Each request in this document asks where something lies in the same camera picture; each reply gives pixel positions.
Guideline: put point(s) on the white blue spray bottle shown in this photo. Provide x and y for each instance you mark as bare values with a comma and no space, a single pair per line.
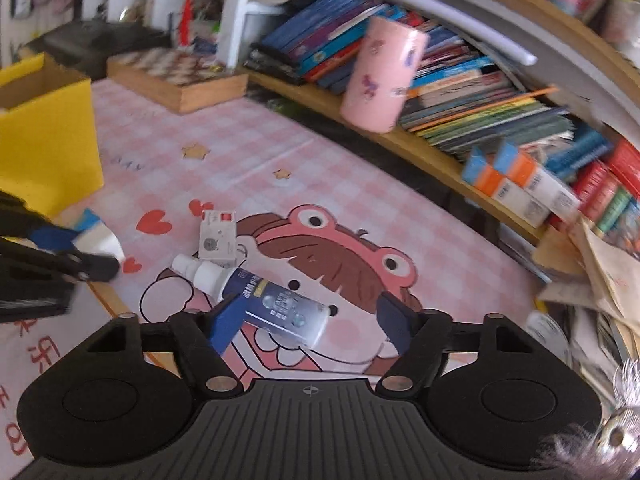
280,305

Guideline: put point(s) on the orange blue white carton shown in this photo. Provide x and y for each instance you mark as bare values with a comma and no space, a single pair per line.
500,192
545,180

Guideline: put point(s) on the white small box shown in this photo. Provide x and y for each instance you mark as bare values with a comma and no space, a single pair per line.
217,240

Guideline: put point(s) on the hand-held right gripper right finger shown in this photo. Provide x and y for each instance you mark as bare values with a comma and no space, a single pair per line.
395,320

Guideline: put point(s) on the row of colourful books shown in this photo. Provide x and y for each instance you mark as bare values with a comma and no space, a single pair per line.
320,40

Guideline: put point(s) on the red tassel ornament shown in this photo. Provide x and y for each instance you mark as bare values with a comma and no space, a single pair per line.
187,15

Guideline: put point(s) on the pink patterned cup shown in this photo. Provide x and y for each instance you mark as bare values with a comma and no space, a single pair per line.
382,75

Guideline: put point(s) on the yellow cardboard box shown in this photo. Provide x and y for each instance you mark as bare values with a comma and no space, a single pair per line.
50,160

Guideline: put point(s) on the wooden bookshelf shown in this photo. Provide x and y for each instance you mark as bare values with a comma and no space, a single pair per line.
435,160

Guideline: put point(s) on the pile of papers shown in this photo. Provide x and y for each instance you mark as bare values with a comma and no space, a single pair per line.
600,280

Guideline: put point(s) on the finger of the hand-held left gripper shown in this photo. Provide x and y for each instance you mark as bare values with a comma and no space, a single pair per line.
30,225
85,267

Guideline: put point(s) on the grey fluffy charm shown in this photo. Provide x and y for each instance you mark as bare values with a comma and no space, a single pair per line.
575,450

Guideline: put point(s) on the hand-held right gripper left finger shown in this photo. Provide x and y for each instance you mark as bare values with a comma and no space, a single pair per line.
227,322

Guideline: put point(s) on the red marker box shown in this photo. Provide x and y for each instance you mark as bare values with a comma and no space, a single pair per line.
615,180

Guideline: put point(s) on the white shelf unit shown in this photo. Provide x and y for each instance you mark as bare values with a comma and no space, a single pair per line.
240,10

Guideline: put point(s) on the wooden chess board box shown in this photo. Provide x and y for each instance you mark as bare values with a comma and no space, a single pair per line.
185,95

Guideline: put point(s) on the blue white small packet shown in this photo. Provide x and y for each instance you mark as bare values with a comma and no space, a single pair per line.
100,242

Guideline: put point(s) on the pink checked desktop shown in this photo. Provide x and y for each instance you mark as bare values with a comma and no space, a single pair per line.
310,170

